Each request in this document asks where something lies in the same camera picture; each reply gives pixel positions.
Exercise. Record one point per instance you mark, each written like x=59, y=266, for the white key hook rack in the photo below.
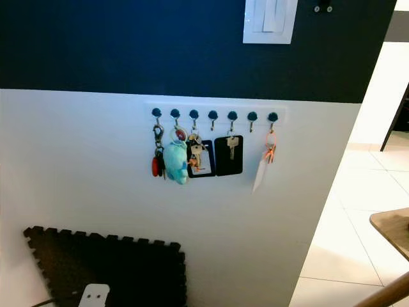
x=281, y=110

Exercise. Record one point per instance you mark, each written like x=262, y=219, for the dark blue knob hook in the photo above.
x=272, y=117
x=232, y=116
x=213, y=115
x=252, y=116
x=156, y=112
x=175, y=113
x=193, y=114

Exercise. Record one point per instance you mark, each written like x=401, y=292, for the round wooden leg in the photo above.
x=386, y=293

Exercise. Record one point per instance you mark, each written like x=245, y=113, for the carabiner keys with red tag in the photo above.
x=155, y=167

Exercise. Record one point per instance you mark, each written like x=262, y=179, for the black card holder with keys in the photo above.
x=208, y=167

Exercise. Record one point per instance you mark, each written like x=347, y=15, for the white light switch plate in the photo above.
x=255, y=27

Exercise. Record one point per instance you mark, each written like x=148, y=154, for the black card holder silver key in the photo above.
x=227, y=167

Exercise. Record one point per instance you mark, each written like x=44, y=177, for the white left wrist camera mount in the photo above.
x=94, y=298

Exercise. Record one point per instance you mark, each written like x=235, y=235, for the orange keys with white tag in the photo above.
x=269, y=152

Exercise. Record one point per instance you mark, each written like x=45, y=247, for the light wooden table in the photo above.
x=393, y=229

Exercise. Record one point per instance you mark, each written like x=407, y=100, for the black foam puzzle mat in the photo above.
x=140, y=272

